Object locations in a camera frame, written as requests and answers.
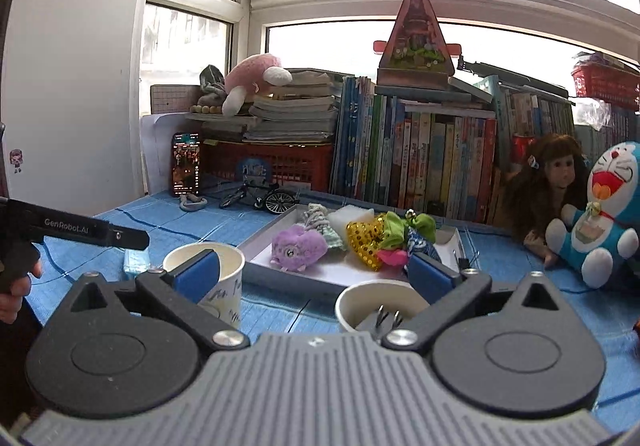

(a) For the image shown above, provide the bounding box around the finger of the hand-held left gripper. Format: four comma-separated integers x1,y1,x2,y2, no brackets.
111,226,151,250

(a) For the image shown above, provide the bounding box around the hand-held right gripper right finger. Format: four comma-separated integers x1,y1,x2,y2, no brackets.
382,253,586,353

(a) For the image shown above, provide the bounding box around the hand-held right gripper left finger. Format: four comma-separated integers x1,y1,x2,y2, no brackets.
52,249,251,353

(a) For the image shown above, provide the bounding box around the light blue packet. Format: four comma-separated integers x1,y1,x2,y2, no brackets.
122,248,168,275

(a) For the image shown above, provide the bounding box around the navy floral cloth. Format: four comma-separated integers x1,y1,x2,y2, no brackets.
404,228,443,263

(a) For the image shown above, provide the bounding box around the hot pink scrunchie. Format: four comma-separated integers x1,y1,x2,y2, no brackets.
376,248,408,267

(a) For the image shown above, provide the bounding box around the green scrunchie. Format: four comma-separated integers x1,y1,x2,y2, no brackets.
382,211,437,249

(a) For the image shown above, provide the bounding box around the gold sequin bow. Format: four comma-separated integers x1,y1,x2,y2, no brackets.
346,218,388,273

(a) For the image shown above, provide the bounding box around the white sponge cube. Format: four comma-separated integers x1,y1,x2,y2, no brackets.
327,206,376,237

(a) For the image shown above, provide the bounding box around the white box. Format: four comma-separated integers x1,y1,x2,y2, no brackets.
235,203,468,301

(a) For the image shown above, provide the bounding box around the purple plush toy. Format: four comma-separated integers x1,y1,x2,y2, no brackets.
271,225,329,273

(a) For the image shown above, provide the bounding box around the person's left hand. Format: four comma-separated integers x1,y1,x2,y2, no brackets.
0,277,30,325

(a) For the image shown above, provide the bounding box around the large paper cup with drawing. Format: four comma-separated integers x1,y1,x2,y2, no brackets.
163,242,246,329

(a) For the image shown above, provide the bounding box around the small paper cup blue drawing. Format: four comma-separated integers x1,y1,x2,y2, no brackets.
335,280,426,334

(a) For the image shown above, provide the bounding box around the white cardboard sheet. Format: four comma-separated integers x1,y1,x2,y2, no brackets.
140,112,188,191

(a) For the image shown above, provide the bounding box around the smartphone with lit screen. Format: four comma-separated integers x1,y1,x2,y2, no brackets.
172,132,202,198

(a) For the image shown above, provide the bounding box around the blue checked blanket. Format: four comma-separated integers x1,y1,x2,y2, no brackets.
20,190,640,422

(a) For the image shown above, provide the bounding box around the miniature black bicycle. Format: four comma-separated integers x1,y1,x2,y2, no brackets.
219,180,302,215

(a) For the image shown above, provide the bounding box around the row of upright books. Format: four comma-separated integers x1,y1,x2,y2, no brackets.
330,74,591,227

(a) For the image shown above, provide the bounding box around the brown haired monkey doll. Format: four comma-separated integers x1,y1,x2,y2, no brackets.
502,133,591,269

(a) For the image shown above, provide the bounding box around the grey grid cutting mat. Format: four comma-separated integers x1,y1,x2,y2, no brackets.
150,84,203,115

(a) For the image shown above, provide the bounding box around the large red plastic basket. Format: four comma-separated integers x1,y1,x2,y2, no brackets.
200,140,335,193

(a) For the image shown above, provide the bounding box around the red drink can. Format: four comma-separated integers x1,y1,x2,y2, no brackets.
512,136,538,167

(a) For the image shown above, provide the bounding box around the blue cat plush toy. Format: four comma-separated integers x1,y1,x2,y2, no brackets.
545,142,640,289

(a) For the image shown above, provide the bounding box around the stack of flat books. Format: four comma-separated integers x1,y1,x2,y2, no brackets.
185,70,346,144

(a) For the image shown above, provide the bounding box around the pink and white plush toy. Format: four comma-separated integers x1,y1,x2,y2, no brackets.
221,53,293,117

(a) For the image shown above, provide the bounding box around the clear plastic bag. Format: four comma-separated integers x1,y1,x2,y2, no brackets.
572,98,613,131

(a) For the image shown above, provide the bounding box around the triangular house model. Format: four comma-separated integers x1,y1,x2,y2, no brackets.
372,0,463,89

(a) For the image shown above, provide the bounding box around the small red plastic basket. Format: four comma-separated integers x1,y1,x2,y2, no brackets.
571,60,640,109

